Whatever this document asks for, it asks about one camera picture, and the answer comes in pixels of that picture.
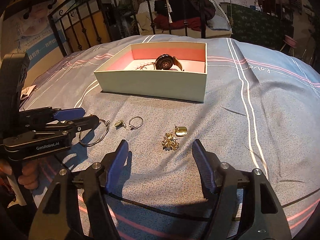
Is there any gold bangle bracelet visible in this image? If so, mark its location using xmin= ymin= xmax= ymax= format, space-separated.
xmin=78 ymin=119 xmax=111 ymax=147

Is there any small gold earring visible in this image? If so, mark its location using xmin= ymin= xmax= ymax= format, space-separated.
xmin=114 ymin=120 xmax=127 ymax=129

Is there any gold chain cluster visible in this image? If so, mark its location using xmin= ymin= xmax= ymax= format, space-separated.
xmin=162 ymin=132 xmax=179 ymax=151

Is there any gold heart pendant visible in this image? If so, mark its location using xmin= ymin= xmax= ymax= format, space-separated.
xmin=175 ymin=126 xmax=188 ymax=137

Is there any open cardboard jewelry box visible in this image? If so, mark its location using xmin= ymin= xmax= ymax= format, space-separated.
xmin=94 ymin=41 xmax=207 ymax=102

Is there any person's left hand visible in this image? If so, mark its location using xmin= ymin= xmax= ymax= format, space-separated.
xmin=1 ymin=159 xmax=39 ymax=190

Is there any grey striped bed cover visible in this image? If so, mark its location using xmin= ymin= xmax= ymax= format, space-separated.
xmin=24 ymin=35 xmax=319 ymax=239

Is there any black dial wristwatch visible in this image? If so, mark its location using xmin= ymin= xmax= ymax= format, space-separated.
xmin=153 ymin=54 xmax=184 ymax=71

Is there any white hanging swing chair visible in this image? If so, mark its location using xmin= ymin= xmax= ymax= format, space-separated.
xmin=136 ymin=0 xmax=232 ymax=38

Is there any pink stool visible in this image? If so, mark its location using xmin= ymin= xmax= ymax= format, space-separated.
xmin=280 ymin=35 xmax=297 ymax=56

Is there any thin gemstone ring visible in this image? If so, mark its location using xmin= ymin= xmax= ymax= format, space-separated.
xmin=128 ymin=115 xmax=144 ymax=131

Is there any pearl bracelet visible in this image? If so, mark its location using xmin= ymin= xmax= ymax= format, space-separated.
xmin=134 ymin=62 xmax=156 ymax=71

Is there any black iron bed frame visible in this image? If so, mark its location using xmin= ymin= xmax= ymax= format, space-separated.
xmin=48 ymin=0 xmax=205 ymax=56

